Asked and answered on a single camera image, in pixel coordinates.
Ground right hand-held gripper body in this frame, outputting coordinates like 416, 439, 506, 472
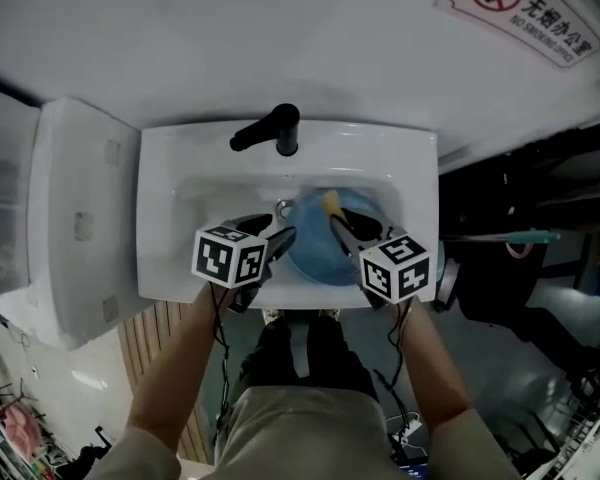
352, 221, 431, 310

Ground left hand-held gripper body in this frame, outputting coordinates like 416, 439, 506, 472
191, 216, 273, 315

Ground blue plate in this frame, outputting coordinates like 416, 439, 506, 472
283, 186, 382, 287

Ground yellow sponge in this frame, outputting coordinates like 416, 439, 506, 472
322, 189, 345, 218

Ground person's right forearm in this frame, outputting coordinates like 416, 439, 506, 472
385, 295, 470, 440

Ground person's left forearm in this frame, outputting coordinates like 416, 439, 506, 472
126, 281, 242, 453

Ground white ceramic sink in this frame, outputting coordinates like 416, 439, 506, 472
136, 119, 440, 310

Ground black faucet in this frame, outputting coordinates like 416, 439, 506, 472
229, 102, 302, 158

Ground wooden slat panel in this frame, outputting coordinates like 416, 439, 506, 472
118, 299, 215, 465

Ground black office chair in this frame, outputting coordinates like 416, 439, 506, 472
432, 227, 597, 343

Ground person's black trousers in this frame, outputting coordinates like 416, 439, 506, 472
238, 315, 380, 403

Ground person's beige shirt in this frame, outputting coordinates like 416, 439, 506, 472
97, 385, 522, 480

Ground pink cloth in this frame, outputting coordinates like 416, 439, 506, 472
3, 401, 43, 462

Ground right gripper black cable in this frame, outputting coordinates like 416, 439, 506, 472
372, 301, 422, 432

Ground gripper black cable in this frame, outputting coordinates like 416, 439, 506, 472
372, 301, 422, 432
208, 283, 232, 432

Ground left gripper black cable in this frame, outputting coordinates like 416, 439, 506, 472
208, 283, 232, 432

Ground teal handled brush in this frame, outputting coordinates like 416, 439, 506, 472
439, 228, 562, 245

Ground no smoking wall sign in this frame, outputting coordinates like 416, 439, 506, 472
432, 0, 600, 70

